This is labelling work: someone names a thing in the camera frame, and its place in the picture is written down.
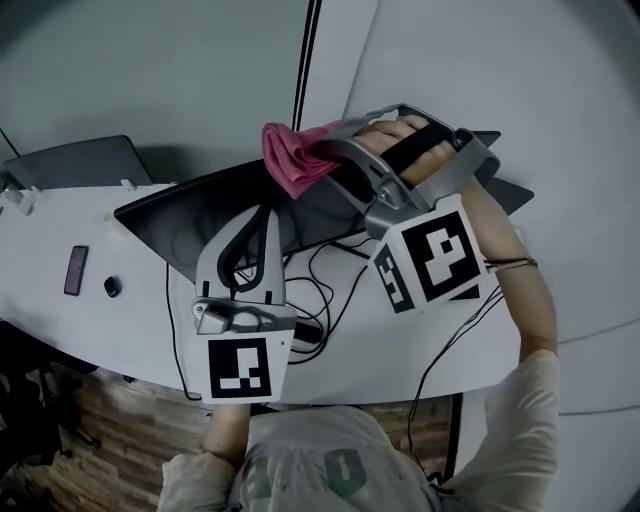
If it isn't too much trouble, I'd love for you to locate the black computer monitor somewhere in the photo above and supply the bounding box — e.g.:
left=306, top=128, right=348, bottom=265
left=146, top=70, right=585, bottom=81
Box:
left=113, top=158, right=374, bottom=284

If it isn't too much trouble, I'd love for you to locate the pink cloth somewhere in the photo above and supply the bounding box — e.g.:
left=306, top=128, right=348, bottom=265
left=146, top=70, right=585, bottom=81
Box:
left=262, top=118, right=361, bottom=199

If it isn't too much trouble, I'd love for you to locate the black wristband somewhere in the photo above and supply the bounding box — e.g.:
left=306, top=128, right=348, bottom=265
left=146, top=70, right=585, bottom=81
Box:
left=482, top=256, right=539, bottom=274

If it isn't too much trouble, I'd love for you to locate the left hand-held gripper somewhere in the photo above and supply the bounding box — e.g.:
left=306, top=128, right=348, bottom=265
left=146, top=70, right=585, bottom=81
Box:
left=191, top=203, right=297, bottom=405

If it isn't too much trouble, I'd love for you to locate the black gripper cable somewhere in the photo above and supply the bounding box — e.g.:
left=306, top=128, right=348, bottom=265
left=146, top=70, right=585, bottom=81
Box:
left=404, top=287, right=506, bottom=481

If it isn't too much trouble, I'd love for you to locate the dark grey chair back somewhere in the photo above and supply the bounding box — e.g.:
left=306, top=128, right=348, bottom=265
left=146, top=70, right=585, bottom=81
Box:
left=2, top=134, right=152, bottom=190

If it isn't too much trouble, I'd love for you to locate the black power adapter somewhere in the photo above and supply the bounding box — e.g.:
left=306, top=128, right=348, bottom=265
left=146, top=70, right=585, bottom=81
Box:
left=292, top=322, right=324, bottom=347

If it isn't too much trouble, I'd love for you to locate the person's left forearm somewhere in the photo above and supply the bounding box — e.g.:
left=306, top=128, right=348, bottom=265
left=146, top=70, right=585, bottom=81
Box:
left=202, top=402, right=251, bottom=466

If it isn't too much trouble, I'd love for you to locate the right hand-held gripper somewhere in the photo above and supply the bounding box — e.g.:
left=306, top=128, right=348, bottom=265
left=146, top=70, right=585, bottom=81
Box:
left=309, top=103, right=501, bottom=315

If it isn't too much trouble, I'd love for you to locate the person's right forearm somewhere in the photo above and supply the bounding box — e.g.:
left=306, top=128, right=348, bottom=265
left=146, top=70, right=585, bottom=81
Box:
left=467, top=179, right=559, bottom=361

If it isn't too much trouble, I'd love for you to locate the black office chair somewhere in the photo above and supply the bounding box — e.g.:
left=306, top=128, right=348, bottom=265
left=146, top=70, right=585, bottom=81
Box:
left=0, top=319, right=104, bottom=466

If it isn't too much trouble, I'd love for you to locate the tangled black adapter cable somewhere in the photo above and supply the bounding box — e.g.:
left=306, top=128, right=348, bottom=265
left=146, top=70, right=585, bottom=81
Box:
left=234, top=239, right=382, bottom=366

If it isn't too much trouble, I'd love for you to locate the person's right hand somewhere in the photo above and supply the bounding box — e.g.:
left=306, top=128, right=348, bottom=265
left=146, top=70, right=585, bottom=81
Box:
left=358, top=114, right=452, bottom=188

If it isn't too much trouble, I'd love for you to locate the thin black cable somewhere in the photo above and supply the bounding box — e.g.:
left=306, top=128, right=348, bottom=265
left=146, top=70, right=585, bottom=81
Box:
left=165, top=262, right=202, bottom=401

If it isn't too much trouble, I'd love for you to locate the dark smartphone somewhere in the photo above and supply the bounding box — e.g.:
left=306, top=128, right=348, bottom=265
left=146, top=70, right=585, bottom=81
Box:
left=63, top=244, right=90, bottom=297

